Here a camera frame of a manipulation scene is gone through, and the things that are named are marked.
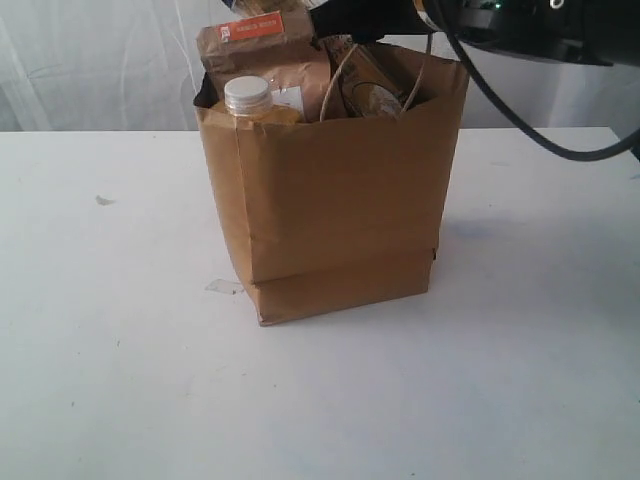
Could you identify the brown paper bag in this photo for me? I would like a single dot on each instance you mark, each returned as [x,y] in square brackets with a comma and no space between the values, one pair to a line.
[342,213]

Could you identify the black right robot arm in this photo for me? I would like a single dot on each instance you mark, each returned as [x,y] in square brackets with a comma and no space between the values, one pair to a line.
[601,33]

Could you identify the spaghetti packet dark blue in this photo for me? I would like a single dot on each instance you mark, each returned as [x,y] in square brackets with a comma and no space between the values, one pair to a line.
[367,89]

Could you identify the brown snack pouch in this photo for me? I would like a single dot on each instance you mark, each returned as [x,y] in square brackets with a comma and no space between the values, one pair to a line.
[279,47]

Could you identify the clear tape piece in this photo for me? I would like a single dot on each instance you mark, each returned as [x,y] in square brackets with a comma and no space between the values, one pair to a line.
[226,287]

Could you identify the yellow millet bottle white cap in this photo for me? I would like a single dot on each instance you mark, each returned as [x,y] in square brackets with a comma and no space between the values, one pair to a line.
[250,98]

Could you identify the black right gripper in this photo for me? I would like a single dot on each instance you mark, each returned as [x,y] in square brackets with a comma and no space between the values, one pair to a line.
[367,21]

